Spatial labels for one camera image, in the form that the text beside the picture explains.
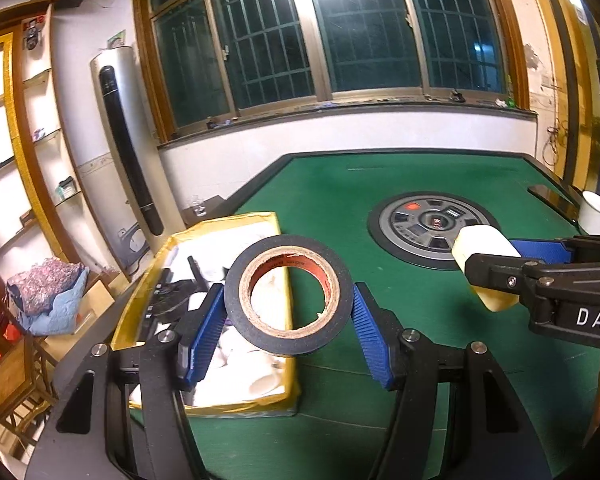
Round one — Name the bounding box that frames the wooden chair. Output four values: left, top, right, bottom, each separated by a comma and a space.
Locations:
0, 335, 61, 441

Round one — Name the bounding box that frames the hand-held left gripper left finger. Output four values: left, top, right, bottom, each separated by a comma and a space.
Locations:
27, 282, 228, 480

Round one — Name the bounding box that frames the wooden wall shelf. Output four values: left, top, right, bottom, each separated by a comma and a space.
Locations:
0, 0, 121, 281

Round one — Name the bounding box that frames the dangling wall cable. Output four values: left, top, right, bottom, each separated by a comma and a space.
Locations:
542, 120, 566, 161

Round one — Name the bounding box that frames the pile of patterned clothes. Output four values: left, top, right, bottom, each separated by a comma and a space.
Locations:
5, 256, 91, 336

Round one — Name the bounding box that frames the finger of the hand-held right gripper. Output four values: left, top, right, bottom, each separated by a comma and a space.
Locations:
510, 235, 600, 266
464, 252, 542, 307

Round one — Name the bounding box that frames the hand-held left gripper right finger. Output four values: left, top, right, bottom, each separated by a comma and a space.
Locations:
352, 281, 551, 480

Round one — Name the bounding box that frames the barred window wooden frame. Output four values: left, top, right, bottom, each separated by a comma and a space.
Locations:
132, 0, 531, 143

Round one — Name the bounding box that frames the yellow cardboard box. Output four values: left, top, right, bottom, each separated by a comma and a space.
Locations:
111, 211, 301, 417

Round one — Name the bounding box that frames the black tape roll red core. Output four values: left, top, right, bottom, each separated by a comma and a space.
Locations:
224, 234, 355, 358

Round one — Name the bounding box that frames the white mug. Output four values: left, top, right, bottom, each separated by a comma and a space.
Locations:
577, 190, 600, 236

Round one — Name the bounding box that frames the cream plastic bottle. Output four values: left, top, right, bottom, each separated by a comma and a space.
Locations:
451, 226, 523, 313

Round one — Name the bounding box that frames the white standing air conditioner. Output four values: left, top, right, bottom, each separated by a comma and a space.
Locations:
90, 46, 186, 268

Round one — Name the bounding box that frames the large grey weight plate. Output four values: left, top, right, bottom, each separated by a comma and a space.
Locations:
367, 191, 503, 271

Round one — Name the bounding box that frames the yellow wooden door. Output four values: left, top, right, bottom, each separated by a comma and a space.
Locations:
530, 0, 600, 196

